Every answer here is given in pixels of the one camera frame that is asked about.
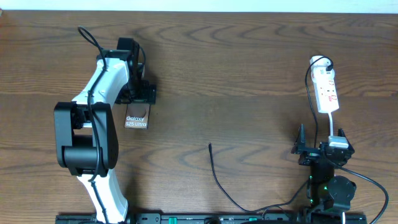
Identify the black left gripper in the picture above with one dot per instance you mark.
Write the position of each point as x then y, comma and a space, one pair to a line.
144, 97

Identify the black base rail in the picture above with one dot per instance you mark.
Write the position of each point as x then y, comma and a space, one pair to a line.
155, 218

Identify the white power strip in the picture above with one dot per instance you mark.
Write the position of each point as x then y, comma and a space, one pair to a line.
325, 90

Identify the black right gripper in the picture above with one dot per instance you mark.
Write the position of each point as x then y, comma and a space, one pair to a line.
310, 154

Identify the white USB charger plug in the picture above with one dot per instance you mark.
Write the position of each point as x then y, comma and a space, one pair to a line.
321, 61

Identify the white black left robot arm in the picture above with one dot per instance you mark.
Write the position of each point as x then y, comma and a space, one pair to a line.
86, 136

